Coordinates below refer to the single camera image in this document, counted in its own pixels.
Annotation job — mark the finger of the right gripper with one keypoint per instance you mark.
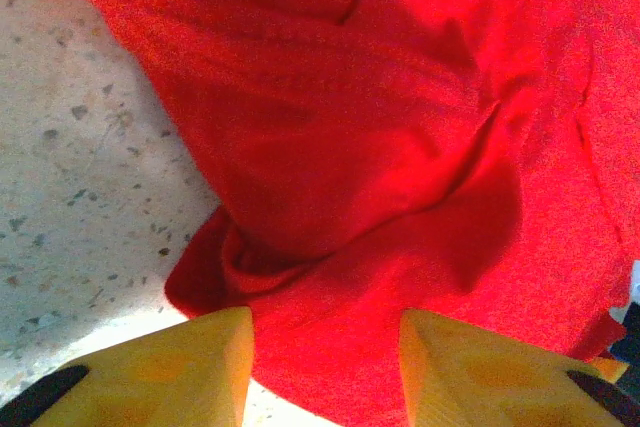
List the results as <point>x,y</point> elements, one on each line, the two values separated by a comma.
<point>611,368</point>

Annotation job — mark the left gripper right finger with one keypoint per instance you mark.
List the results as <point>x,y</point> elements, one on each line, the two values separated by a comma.
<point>490,382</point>

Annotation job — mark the red t-shirt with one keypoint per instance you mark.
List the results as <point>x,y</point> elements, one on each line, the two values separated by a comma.
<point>350,147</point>

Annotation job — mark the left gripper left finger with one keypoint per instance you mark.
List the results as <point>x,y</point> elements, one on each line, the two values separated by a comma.
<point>160,377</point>

